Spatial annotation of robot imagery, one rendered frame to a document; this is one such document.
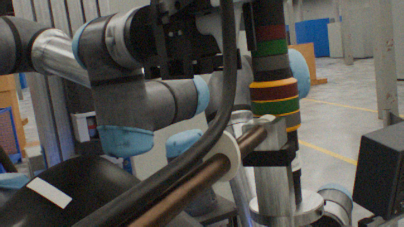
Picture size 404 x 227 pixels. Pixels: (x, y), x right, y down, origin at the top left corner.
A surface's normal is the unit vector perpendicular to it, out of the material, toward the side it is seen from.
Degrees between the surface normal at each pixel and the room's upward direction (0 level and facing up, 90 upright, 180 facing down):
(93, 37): 76
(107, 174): 35
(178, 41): 90
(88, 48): 93
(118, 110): 90
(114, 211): 54
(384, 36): 90
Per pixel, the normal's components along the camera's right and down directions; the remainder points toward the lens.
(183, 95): 0.77, -0.28
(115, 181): 0.47, -0.85
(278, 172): -0.41, 0.19
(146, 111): 0.83, -0.03
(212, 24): -0.81, 0.20
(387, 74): 0.25, 0.12
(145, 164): 0.52, 0.07
